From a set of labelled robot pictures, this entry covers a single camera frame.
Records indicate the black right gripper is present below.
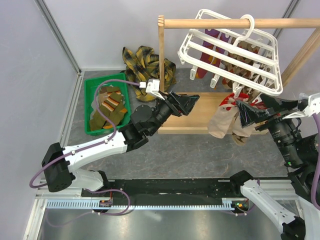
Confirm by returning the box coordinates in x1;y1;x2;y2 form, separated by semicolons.
236;92;305;165

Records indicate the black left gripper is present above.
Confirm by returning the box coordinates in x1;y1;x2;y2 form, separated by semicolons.
148;91;200;136

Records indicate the red white snowman sock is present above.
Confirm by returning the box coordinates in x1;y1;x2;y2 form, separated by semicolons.
229;92;262;138

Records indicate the beige red snowman sock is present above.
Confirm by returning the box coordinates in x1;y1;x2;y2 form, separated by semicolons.
207;93;238;139

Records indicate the beige brown argyle sock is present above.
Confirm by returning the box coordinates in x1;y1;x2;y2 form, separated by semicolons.
231;131;250;146

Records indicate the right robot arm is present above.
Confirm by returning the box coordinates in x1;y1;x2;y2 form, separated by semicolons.
229;93;320;240

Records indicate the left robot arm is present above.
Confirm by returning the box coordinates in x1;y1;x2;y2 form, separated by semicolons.
41;91;200;197

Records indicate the wooden hanger stand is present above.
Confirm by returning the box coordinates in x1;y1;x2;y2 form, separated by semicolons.
158;15;320;134

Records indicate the white hanger clip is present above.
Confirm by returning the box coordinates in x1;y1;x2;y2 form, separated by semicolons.
232;82;244;99

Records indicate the white plastic sock hanger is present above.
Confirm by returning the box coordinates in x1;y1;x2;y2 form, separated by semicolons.
177;14;283;97

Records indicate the brown white striped sock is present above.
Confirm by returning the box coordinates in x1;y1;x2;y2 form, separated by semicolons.
249;73;273;88

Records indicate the maroon orange sock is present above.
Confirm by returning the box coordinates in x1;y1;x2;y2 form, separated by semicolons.
195;51;221;80

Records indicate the yellow plaid cloth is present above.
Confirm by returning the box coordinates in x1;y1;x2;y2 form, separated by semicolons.
122;45;177;91

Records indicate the green plastic bin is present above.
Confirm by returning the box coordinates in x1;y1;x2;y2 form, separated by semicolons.
83;72;133;136

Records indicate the olive brown patterned sock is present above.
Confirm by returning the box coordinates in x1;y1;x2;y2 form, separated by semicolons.
89;85;129;132

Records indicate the aluminium corner profile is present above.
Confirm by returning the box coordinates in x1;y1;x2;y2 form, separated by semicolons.
34;0;82;74

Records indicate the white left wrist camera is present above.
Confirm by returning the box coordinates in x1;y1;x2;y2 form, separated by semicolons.
138;78;167;100

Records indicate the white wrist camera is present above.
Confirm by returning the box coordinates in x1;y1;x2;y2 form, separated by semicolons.
138;78;167;100
283;92;320;119

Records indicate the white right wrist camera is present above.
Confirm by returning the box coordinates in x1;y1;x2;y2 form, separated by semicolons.
283;92;320;119

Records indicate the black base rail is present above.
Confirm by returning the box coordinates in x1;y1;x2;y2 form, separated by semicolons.
82;176;251;208

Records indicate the white slotted cable duct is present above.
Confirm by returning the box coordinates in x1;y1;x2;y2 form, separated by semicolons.
46;199;235;211

